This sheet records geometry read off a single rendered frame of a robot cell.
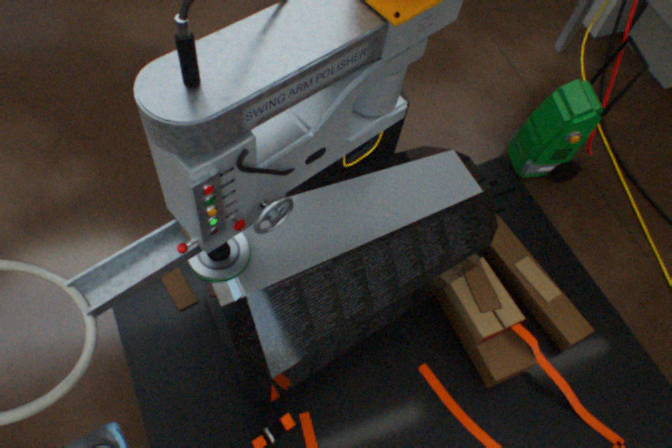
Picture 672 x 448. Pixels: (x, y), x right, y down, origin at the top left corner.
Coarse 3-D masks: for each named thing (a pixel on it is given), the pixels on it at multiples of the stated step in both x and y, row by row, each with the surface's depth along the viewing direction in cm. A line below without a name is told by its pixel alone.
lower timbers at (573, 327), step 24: (504, 240) 307; (504, 264) 301; (528, 288) 293; (456, 312) 280; (552, 312) 288; (576, 312) 289; (504, 336) 276; (552, 336) 290; (576, 336) 282; (480, 360) 272; (504, 360) 270; (528, 360) 271
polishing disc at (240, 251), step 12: (228, 240) 202; (240, 240) 202; (204, 252) 198; (240, 252) 200; (192, 264) 195; (204, 264) 196; (216, 264) 196; (228, 264) 197; (240, 264) 197; (204, 276) 194; (216, 276) 194; (228, 276) 195
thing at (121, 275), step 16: (176, 224) 177; (144, 240) 172; (160, 240) 177; (176, 240) 178; (112, 256) 167; (128, 256) 172; (144, 256) 173; (160, 256) 174; (176, 256) 170; (192, 256) 175; (80, 272) 164; (96, 272) 167; (112, 272) 169; (128, 272) 170; (144, 272) 171; (160, 272) 169; (80, 288) 166; (96, 288) 166; (112, 288) 167; (128, 288) 163; (96, 304) 159; (112, 304) 163
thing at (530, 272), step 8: (520, 264) 299; (528, 264) 299; (520, 272) 297; (528, 272) 297; (536, 272) 297; (528, 280) 294; (536, 280) 295; (544, 280) 295; (536, 288) 292; (544, 288) 293; (552, 288) 293; (544, 296) 290; (552, 296) 291
